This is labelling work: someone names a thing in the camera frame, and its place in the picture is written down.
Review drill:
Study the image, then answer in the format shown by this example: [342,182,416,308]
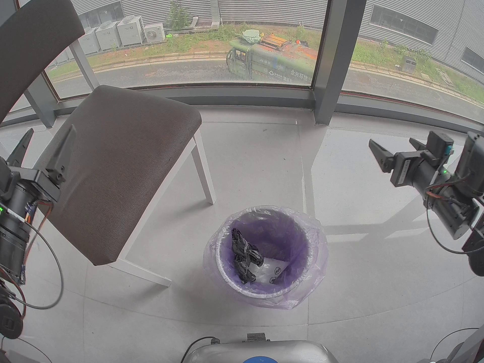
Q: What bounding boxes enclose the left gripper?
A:
[0,125,76,223]

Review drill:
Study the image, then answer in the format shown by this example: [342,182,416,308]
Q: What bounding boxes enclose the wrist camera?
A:
[423,130,454,165]
[0,157,11,199]

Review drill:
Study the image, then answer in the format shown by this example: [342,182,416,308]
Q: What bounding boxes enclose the black plastic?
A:
[231,228,264,283]

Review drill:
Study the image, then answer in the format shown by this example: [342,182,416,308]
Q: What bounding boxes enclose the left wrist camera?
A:
[0,157,11,199]

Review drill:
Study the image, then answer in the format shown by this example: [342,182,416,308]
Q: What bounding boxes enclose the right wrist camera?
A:
[423,130,454,165]

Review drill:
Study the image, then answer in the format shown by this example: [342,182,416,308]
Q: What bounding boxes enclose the window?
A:
[0,0,484,128]

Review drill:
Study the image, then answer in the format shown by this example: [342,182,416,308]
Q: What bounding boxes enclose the white trash bin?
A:
[214,204,314,300]

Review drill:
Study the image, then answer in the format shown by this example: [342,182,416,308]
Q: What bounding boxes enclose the purple plastic bag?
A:
[203,204,329,310]

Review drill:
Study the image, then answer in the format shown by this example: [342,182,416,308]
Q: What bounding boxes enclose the clear printed wrapper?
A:
[248,256,292,286]

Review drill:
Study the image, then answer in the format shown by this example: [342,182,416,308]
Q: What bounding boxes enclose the brown chair white legs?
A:
[0,0,216,287]

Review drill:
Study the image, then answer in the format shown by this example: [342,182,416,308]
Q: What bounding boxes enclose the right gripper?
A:
[369,137,456,200]

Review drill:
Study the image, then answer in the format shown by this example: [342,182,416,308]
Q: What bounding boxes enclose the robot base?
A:
[185,333,339,363]

